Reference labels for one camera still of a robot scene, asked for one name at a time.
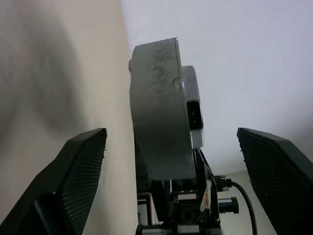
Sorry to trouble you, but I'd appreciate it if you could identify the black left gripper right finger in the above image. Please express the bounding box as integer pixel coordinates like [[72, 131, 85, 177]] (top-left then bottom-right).
[[236, 127, 313, 235]]

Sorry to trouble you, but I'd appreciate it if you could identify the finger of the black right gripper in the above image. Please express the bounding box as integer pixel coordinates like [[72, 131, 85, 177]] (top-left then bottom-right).
[[134, 133, 153, 194], [194, 147, 217, 194]]

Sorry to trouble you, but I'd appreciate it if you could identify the grey round motor housing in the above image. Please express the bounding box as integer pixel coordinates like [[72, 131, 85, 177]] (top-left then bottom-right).
[[129, 37, 196, 181]]

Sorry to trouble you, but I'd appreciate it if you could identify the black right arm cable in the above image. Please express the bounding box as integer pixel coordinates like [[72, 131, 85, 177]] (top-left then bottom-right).
[[217, 177, 258, 235]]

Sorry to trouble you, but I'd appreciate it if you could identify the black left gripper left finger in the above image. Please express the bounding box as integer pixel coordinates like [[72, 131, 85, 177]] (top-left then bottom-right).
[[0, 127, 108, 235]]

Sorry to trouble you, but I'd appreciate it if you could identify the beige tape strip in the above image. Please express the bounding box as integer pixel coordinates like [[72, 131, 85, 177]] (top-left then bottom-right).
[[199, 180, 212, 212]]

